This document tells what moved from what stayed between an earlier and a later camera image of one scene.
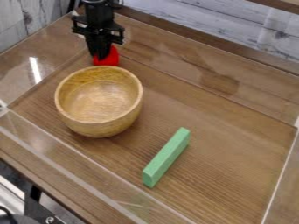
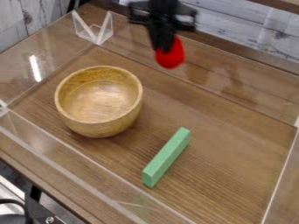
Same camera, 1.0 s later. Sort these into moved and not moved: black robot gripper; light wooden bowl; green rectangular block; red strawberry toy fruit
Moved: red strawberry toy fruit; black robot gripper
Not moved: light wooden bowl; green rectangular block
